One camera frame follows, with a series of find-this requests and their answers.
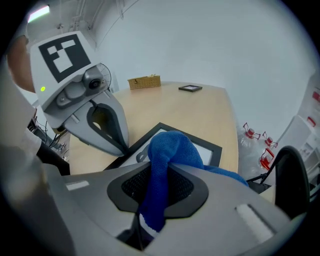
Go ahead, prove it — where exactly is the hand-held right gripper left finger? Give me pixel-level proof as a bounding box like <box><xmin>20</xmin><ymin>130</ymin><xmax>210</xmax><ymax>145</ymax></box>
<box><xmin>47</xmin><ymin>161</ymin><xmax>151</xmax><ymax>256</ymax></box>

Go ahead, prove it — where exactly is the black cable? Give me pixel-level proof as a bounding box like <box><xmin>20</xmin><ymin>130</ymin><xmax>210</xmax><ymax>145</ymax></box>
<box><xmin>245</xmin><ymin>159</ymin><xmax>279</xmax><ymax>186</ymax></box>

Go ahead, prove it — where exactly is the black chair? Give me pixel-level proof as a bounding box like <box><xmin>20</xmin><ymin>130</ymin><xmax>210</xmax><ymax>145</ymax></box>
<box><xmin>274</xmin><ymin>145</ymin><xmax>311</xmax><ymax>221</ymax></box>

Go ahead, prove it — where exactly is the large black picture frame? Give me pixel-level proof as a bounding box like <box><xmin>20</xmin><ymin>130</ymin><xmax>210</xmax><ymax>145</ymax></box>
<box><xmin>103</xmin><ymin>122</ymin><xmax>223</xmax><ymax>174</ymax></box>

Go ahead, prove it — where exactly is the tangle of black cables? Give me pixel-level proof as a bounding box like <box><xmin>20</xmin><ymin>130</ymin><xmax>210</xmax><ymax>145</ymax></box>
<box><xmin>36</xmin><ymin>119</ymin><xmax>70</xmax><ymax>161</ymax></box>

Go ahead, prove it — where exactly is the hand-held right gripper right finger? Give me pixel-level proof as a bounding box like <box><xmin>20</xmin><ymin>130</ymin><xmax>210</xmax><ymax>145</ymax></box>
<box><xmin>144</xmin><ymin>163</ymin><xmax>302</xmax><ymax>256</ymax></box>

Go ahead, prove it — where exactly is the clear water bottle red handle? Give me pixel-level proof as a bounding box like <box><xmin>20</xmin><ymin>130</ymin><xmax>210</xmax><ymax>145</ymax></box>
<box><xmin>249</xmin><ymin>147</ymin><xmax>276</xmax><ymax>176</ymax></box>
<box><xmin>261</xmin><ymin>130</ymin><xmax>279</xmax><ymax>151</ymax></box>
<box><xmin>236</xmin><ymin>122</ymin><xmax>262</xmax><ymax>176</ymax></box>

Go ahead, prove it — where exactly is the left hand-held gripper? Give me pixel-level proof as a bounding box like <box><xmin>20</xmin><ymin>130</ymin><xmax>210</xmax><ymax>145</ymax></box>
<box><xmin>29</xmin><ymin>30</ymin><xmax>112</xmax><ymax>130</ymax></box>

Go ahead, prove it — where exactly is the ceiling light panel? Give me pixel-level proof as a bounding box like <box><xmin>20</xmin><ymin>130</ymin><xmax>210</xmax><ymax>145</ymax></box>
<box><xmin>27</xmin><ymin>5</ymin><xmax>51</xmax><ymax>24</ymax></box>

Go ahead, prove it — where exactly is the person's white shirt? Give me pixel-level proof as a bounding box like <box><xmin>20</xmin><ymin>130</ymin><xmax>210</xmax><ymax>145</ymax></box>
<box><xmin>0</xmin><ymin>56</ymin><xmax>76</xmax><ymax>256</ymax></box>

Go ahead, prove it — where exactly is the wicker basket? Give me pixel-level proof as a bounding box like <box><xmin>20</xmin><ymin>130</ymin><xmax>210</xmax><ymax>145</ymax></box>
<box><xmin>127</xmin><ymin>73</ymin><xmax>162</xmax><ymax>91</ymax></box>

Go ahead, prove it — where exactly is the small black picture frame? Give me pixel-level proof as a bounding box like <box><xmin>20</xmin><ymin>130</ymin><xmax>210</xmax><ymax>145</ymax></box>
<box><xmin>178</xmin><ymin>84</ymin><xmax>203</xmax><ymax>94</ymax></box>

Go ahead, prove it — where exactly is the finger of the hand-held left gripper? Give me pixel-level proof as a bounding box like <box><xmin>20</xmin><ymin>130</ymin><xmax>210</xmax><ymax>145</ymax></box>
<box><xmin>65</xmin><ymin>90</ymin><xmax>130</xmax><ymax>158</ymax></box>

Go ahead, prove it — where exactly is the black standing fan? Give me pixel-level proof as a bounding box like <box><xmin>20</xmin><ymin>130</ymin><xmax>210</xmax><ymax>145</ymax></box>
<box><xmin>96</xmin><ymin>62</ymin><xmax>113</xmax><ymax>94</ymax></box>

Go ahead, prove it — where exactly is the person's left forearm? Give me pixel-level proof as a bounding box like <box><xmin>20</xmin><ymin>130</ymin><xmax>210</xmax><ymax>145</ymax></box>
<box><xmin>6</xmin><ymin>36</ymin><xmax>36</xmax><ymax>94</ymax></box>

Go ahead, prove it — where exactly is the blue cloth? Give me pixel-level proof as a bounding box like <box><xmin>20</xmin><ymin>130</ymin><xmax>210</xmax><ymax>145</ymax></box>
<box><xmin>138</xmin><ymin>130</ymin><xmax>250</xmax><ymax>239</ymax></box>

